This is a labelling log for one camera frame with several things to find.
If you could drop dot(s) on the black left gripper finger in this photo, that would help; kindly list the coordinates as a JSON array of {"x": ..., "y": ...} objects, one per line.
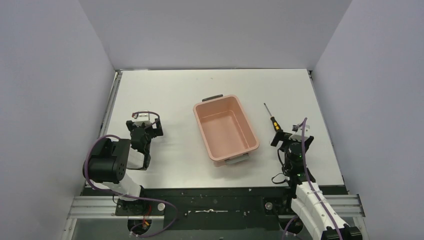
[
  {"x": 158, "y": 131},
  {"x": 130, "y": 125}
]

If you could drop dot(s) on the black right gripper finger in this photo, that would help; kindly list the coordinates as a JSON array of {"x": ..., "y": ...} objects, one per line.
[
  {"x": 308, "y": 141},
  {"x": 278, "y": 137}
]

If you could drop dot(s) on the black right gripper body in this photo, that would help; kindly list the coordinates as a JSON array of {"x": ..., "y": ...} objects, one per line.
[{"x": 285, "y": 145}]

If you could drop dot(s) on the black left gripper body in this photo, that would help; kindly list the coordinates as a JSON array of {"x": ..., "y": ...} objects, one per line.
[{"x": 144, "y": 126}]

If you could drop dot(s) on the yellow black handled screwdriver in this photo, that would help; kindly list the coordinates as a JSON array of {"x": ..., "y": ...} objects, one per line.
[{"x": 275, "y": 124}]

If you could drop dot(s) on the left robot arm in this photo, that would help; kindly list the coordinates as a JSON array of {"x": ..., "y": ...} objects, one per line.
[{"x": 109, "y": 160}]

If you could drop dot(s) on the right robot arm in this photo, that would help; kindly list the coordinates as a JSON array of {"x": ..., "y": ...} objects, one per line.
[{"x": 305, "y": 198}]

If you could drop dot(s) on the pink plastic bin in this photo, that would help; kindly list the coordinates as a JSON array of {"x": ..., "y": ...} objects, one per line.
[{"x": 226, "y": 130}]

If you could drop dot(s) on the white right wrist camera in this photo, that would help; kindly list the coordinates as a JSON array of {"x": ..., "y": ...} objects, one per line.
[{"x": 299, "y": 133}]

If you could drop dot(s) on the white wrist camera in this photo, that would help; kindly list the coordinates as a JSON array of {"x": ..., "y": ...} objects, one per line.
[
  {"x": 299, "y": 133},
  {"x": 141, "y": 118}
]

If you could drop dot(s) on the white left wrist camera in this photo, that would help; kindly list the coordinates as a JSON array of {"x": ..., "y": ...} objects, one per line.
[{"x": 141, "y": 118}]

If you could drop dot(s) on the aluminium left side rail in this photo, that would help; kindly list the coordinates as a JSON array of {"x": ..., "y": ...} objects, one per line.
[{"x": 110, "y": 103}]

